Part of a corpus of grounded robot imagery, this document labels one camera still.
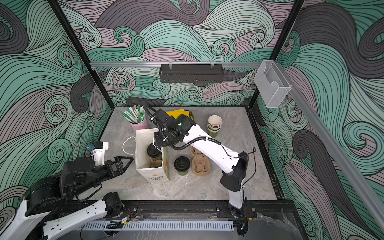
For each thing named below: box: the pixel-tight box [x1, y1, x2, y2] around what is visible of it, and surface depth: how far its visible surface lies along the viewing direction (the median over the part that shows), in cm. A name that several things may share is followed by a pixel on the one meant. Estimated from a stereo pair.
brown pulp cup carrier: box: [189, 145, 211, 176], surface depth 87 cm
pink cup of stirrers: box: [121, 104, 148, 132], surface depth 94 cm
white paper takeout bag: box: [135, 128, 170, 184], surface depth 75 cm
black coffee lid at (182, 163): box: [174, 156, 191, 172], surface depth 79 cm
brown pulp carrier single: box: [149, 157, 163, 168], surface depth 85 cm
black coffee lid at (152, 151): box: [147, 143, 162, 158], surface depth 81 cm
